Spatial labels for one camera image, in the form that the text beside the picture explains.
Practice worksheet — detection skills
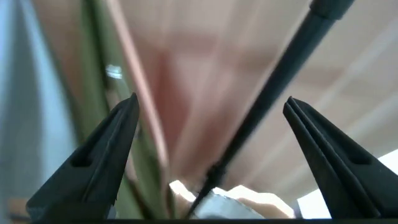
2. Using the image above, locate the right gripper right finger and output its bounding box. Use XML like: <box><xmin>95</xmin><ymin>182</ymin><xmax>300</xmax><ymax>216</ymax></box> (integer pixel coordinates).
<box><xmin>282</xmin><ymin>95</ymin><xmax>398</xmax><ymax>218</ymax></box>

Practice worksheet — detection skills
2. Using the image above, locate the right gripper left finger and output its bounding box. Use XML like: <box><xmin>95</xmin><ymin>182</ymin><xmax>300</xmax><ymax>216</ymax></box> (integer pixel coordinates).
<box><xmin>26</xmin><ymin>92</ymin><xmax>141</xmax><ymax>220</ymax></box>

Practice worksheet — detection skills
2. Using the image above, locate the pink clothes hanger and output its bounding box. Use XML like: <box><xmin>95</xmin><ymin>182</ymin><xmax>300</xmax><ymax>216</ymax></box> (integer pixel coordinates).
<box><xmin>104</xmin><ymin>0</ymin><xmax>170</xmax><ymax>170</ymax></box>

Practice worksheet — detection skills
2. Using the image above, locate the black clothes rack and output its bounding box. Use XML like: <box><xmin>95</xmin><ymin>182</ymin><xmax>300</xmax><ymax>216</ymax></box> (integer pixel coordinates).
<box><xmin>185</xmin><ymin>0</ymin><xmax>355</xmax><ymax>218</ymax></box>

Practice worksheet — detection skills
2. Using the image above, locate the green garment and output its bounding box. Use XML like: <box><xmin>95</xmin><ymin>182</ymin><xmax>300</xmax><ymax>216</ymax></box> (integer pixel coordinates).
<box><xmin>76</xmin><ymin>0</ymin><xmax>177</xmax><ymax>219</ymax></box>

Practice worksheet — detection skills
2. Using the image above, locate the beige curtain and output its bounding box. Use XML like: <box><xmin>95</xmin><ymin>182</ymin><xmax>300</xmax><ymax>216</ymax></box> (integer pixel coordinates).
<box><xmin>30</xmin><ymin>0</ymin><xmax>398</xmax><ymax>203</ymax></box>

